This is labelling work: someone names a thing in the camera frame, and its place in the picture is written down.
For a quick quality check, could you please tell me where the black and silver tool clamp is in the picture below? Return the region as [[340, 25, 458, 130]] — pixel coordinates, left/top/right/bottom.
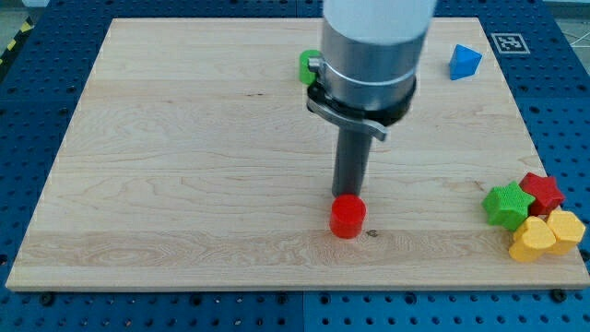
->
[[306, 58, 417, 141]]

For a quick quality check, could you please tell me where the green cylinder block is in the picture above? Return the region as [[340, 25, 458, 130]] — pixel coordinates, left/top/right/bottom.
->
[[299, 50, 322, 86]]

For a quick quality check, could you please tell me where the red star block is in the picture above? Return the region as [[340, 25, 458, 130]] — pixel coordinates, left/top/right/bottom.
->
[[519, 172, 566, 216]]

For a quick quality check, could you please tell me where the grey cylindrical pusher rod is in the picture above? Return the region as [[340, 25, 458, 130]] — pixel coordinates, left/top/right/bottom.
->
[[332, 128, 372, 197]]

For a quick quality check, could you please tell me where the red cylinder block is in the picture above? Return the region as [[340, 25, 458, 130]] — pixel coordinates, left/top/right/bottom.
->
[[329, 194, 367, 239]]

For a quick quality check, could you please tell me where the white fiducial marker tag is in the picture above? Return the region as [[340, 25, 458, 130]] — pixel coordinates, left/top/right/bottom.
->
[[491, 32, 530, 54]]

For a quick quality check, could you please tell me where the blue triangular prism block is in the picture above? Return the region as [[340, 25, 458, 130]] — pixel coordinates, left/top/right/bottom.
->
[[449, 44, 482, 80]]

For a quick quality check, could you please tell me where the yellow heart block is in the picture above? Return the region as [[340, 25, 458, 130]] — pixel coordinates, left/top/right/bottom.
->
[[508, 216, 557, 263]]

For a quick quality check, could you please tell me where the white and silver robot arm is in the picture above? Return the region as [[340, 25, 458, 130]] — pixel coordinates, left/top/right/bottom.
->
[[304, 0, 437, 196]]

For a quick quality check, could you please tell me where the green star block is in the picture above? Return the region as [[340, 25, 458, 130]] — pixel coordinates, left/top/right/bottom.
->
[[481, 182, 536, 231]]

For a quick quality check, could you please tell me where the light wooden board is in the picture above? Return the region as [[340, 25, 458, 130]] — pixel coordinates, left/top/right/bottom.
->
[[6, 18, 589, 291]]

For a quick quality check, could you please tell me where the yellow hexagon block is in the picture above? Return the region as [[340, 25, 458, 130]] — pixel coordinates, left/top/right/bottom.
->
[[546, 210, 585, 255]]

